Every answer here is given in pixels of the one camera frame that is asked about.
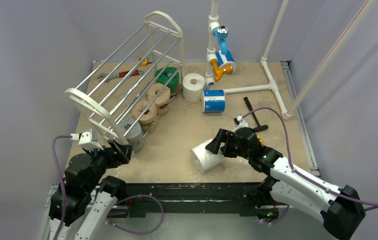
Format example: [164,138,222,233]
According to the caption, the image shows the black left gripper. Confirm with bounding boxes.
[84,138,133,192]

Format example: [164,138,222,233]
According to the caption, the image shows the unwrapped white paper roll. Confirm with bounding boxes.
[190,138,225,173]

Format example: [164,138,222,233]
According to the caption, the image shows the grey paper roll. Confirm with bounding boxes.
[118,117,145,152]

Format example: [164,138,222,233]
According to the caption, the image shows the brown roll with print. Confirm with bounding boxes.
[132,100,158,132]

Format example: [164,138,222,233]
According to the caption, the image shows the white metal shelf rack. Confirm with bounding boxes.
[65,11,185,145]

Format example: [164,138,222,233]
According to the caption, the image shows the green paper roll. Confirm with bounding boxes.
[154,66,180,98]

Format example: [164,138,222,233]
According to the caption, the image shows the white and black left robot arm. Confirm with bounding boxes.
[48,140,133,240]

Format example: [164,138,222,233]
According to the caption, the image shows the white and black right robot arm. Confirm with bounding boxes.
[205,127,366,240]

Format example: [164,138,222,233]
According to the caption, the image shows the blue white packaged roll front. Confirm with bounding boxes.
[202,89,226,113]

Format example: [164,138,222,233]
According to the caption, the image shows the black screwdriver tool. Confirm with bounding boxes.
[243,96,269,133]

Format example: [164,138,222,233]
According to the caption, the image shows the upright white paper roll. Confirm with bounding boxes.
[182,73,205,103]

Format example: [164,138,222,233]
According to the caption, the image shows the orange faucet valve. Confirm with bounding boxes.
[209,59,233,83]

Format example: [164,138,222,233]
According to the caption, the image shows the yellow tape measure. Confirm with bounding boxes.
[137,56,153,67]

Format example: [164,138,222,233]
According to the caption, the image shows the blue faucet valve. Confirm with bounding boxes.
[212,25,229,55]

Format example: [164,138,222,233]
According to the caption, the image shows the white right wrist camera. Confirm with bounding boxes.
[233,115,249,132]

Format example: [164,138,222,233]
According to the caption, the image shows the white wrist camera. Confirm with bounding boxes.
[70,128,104,152]
[233,115,249,132]

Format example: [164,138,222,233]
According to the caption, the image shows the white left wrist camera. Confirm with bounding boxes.
[70,128,104,152]

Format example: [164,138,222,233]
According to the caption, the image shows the yellow handled screwdriver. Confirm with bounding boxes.
[256,135,264,146]

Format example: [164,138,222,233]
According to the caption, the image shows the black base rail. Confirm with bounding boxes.
[107,182,279,220]

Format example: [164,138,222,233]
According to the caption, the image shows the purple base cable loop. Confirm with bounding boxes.
[106,194,165,236]

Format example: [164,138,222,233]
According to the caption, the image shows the red handled pliers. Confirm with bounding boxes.
[97,69,144,83]

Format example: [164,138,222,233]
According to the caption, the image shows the white pvc pipe frame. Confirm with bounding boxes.
[205,0,378,121]

